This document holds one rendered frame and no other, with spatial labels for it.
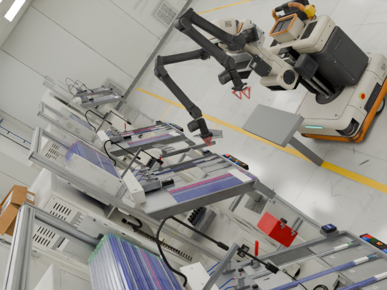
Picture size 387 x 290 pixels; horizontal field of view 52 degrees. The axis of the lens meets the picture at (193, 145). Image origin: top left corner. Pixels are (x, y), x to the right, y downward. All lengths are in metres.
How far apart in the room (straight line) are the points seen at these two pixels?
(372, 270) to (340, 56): 1.72
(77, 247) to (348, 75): 2.24
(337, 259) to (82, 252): 0.96
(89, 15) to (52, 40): 1.06
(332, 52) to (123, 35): 7.83
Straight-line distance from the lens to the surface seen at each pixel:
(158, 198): 2.44
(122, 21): 10.30
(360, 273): 1.62
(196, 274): 1.48
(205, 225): 2.80
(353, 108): 3.02
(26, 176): 5.61
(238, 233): 2.52
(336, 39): 2.97
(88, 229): 1.42
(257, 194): 3.54
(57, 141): 2.80
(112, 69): 10.23
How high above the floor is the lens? 2.09
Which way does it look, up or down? 23 degrees down
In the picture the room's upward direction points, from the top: 56 degrees counter-clockwise
